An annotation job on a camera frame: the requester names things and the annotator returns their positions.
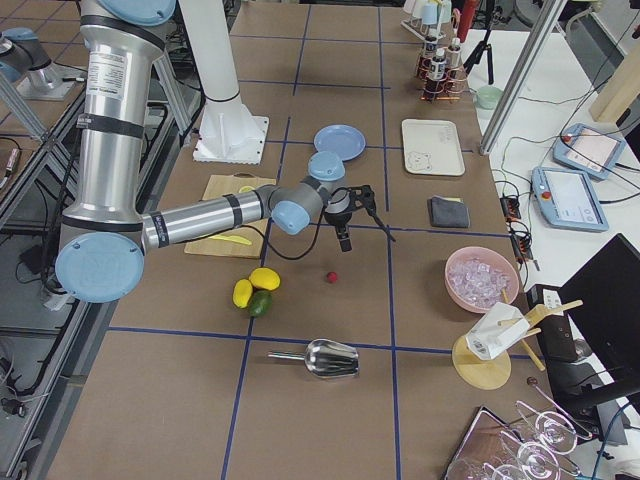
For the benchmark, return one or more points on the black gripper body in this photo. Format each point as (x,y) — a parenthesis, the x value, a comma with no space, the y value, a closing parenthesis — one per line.
(337,218)

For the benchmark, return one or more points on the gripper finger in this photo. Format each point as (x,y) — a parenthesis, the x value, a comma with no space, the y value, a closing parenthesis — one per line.
(345,243)

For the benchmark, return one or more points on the blue round plate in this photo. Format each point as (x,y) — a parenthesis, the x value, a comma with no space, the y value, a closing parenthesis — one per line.
(346,141)

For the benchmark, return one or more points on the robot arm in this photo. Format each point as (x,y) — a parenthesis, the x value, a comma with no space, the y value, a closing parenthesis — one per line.
(103,237)
(26,64)

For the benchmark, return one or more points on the wooden cutting board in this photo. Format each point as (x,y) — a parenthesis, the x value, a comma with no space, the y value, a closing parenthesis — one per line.
(227,184)

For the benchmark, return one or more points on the large yellow lemon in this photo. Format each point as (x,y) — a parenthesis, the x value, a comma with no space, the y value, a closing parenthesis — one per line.
(265,278)

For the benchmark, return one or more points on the yellow plastic knife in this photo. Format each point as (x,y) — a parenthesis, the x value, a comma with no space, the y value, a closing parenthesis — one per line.
(237,239)

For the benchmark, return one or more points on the grey folded cloth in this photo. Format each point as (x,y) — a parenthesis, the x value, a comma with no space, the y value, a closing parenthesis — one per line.
(448,213)

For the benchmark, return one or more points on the cream bear tray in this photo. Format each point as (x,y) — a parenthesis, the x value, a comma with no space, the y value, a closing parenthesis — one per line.
(432,147)

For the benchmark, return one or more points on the steel ice scoop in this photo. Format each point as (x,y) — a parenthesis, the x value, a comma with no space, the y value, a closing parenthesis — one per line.
(326,359)

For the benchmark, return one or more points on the pink bowl of ice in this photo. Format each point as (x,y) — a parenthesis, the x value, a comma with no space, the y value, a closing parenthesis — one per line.
(476,278)

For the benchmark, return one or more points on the white paper cup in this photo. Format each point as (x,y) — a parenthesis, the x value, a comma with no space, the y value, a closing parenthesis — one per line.
(498,329)

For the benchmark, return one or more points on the tea bottle middle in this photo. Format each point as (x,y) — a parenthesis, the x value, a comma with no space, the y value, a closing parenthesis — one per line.
(436,74)

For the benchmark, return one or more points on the tea bottle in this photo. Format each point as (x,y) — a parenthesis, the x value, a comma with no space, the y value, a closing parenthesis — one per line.
(436,74)
(429,49)
(453,54)

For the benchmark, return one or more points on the wooden cup stand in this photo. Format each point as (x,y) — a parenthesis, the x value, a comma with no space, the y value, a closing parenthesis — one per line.
(493,374)

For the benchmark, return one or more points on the mint green bowl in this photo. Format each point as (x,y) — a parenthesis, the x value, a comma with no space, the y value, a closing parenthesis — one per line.
(488,97)

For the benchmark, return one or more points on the tea bottle left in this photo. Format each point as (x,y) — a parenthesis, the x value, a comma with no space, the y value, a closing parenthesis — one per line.
(429,49)

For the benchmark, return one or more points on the tea bottle right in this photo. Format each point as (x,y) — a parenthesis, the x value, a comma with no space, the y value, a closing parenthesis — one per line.
(453,54)

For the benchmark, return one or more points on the white cup rack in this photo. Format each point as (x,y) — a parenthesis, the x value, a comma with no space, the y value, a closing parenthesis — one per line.
(426,17)

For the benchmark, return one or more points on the teach pendant near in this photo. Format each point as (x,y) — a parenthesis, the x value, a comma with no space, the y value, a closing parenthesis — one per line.
(567,199)

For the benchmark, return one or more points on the teach pendant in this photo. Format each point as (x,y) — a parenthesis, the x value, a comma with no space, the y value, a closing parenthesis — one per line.
(567,199)
(584,148)

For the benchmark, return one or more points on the black small tripod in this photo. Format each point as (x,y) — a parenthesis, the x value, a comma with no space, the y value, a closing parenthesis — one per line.
(483,47)

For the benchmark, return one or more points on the red bottle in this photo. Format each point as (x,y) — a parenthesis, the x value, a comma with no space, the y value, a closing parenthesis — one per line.
(466,19)

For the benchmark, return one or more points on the teach pendant far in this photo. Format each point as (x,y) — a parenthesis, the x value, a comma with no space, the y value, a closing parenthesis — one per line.
(584,148)

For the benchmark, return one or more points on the black monitor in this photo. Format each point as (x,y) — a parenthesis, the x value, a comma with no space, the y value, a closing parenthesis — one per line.
(608,286)

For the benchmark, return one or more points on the wine glasses on tray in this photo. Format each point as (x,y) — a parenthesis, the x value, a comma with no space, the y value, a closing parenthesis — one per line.
(535,445)

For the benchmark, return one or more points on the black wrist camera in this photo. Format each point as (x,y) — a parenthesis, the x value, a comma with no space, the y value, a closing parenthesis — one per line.
(362,197)

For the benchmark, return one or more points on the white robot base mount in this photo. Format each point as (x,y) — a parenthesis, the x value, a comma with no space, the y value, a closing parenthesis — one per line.
(228,132)

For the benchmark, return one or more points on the copper wire bottle rack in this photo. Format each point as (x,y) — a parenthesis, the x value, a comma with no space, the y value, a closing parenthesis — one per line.
(451,90)

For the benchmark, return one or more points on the aluminium frame post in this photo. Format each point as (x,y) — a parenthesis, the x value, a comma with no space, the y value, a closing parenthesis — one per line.
(533,47)

